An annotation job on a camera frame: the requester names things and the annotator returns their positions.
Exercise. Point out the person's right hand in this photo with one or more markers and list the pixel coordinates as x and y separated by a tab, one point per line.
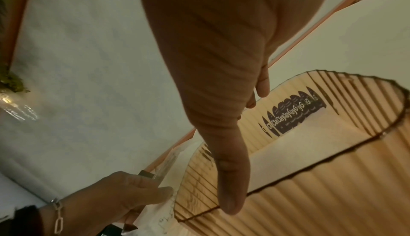
217	39

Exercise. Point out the person's left hand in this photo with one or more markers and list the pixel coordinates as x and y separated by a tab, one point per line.
102	204

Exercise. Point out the clear cat print tissue wrapper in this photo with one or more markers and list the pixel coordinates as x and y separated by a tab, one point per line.
166	164

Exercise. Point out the orange ribbed plastic box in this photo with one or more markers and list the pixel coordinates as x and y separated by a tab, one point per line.
320	204

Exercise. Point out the purple round sticker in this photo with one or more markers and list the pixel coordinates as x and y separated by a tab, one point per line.
291	113

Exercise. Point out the green leafy plant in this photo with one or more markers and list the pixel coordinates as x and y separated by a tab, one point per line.
12	83

